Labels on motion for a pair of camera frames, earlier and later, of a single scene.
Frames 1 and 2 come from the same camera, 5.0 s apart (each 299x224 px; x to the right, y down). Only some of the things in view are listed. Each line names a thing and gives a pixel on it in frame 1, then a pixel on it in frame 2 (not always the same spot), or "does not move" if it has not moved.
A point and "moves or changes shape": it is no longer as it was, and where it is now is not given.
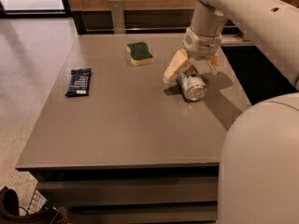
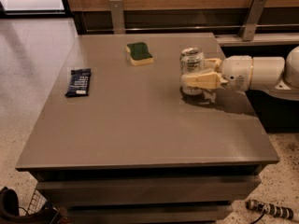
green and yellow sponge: (138, 53) does not move
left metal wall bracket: (118, 18) does not move
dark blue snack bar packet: (79, 82) does not move
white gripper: (203, 46) to (235, 71)
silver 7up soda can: (192, 87) moves or changes shape
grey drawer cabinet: (117, 144) does not move
